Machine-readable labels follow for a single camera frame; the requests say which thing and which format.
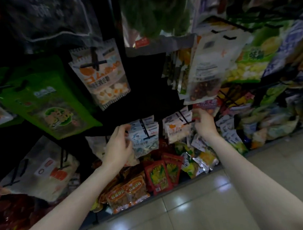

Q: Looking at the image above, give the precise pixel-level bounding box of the person's left hand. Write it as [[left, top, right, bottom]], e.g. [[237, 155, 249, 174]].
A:
[[99, 123, 137, 171]]

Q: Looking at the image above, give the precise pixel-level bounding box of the person's right hand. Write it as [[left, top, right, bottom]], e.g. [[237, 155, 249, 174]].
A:
[[192, 107, 220, 141]]

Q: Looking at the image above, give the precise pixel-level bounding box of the colourful fruit candy snack bag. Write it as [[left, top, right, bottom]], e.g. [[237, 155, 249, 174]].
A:
[[193, 98, 225, 119]]

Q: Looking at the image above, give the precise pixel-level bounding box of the white red-label snack bag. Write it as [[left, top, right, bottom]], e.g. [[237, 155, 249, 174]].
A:
[[86, 132, 142, 171], [0, 133, 84, 208]]

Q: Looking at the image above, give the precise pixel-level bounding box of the row of white blue pouches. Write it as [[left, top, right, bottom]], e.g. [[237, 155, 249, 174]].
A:
[[178, 113, 252, 179]]

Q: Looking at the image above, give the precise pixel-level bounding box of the row of small white pouches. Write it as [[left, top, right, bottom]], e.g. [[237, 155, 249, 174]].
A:
[[125, 107, 199, 160]]

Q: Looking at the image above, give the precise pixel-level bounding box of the row of red orange pouches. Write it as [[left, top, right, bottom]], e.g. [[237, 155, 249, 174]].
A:
[[88, 150, 190, 217]]

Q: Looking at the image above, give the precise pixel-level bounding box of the white dried fruit pouch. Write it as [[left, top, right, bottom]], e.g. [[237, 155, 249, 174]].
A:
[[179, 28, 258, 105]]

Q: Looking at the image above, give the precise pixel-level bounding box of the white yellow banana-chip snack bag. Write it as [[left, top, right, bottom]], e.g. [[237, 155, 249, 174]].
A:
[[160, 48, 194, 101]]

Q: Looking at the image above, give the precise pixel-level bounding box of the white orange gummy packet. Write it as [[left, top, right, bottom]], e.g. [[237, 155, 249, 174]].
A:
[[67, 37, 134, 114]]

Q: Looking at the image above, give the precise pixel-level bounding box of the row of pale green pouches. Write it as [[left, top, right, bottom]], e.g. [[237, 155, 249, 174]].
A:
[[239, 91, 303, 150]]

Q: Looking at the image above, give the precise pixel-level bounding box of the green snack pouch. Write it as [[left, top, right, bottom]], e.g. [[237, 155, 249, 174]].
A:
[[0, 52, 104, 145], [0, 64, 26, 127]]

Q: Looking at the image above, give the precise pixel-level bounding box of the green yellow-fruit snack bag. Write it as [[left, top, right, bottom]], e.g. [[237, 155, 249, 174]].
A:
[[222, 25, 288, 85]]

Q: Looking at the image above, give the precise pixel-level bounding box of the kiwi slices pouch pink top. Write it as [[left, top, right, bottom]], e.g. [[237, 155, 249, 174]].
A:
[[119, 0, 202, 57]]

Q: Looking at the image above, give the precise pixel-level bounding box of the person's left forearm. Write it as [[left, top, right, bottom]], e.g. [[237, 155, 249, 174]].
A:
[[0, 161, 125, 230]]

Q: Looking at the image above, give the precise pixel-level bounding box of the person's right forearm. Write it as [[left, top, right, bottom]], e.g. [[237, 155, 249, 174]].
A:
[[206, 124, 303, 230]]

